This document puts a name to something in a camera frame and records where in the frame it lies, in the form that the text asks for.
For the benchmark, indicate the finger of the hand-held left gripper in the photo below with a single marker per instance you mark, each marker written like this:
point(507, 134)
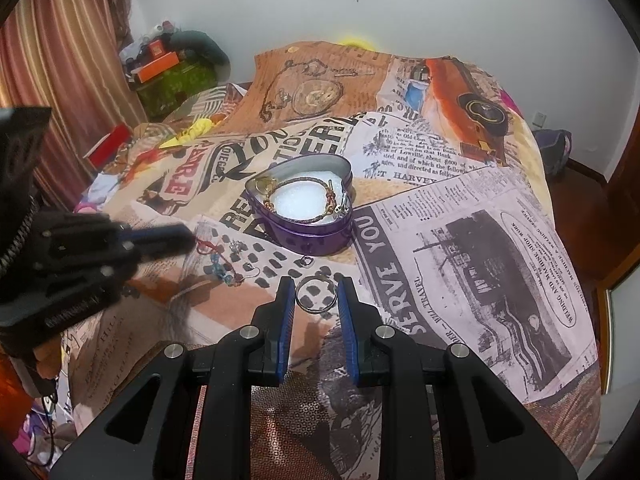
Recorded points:
point(160, 234)
point(165, 251)

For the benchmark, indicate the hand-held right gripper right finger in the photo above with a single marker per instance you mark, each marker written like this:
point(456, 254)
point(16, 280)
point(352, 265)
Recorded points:
point(348, 332)

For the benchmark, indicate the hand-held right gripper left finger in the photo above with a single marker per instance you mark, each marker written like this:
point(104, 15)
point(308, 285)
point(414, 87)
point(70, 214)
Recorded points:
point(284, 332)

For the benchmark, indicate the blue bead earring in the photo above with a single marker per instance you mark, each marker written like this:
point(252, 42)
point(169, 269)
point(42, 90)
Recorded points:
point(222, 262)

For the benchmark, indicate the purple heart-shaped tin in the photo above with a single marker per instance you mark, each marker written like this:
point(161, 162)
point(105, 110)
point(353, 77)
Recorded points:
point(305, 220)

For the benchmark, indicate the red and white box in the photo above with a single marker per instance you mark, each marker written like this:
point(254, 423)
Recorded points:
point(107, 146)

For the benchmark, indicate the green patterned cloth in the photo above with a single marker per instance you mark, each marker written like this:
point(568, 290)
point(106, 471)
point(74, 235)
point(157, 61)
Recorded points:
point(175, 87)

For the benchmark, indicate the orange box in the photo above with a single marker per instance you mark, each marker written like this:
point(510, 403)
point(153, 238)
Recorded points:
point(157, 67)

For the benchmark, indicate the newspaper print blanket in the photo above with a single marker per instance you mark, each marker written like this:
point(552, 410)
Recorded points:
point(450, 200)

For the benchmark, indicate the pile of clutter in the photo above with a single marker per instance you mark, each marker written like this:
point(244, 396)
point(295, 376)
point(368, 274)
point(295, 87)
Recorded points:
point(145, 42)

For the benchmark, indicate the striped brown curtain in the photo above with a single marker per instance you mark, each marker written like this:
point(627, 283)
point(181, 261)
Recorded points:
point(55, 50)

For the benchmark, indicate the dark backpack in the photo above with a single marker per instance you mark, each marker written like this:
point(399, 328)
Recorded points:
point(552, 150)

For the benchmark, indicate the yellow plastic item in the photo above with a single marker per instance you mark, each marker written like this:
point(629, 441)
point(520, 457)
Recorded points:
point(356, 41)

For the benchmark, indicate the white wall outlet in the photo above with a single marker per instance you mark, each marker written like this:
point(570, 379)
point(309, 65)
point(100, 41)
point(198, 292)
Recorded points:
point(539, 119)

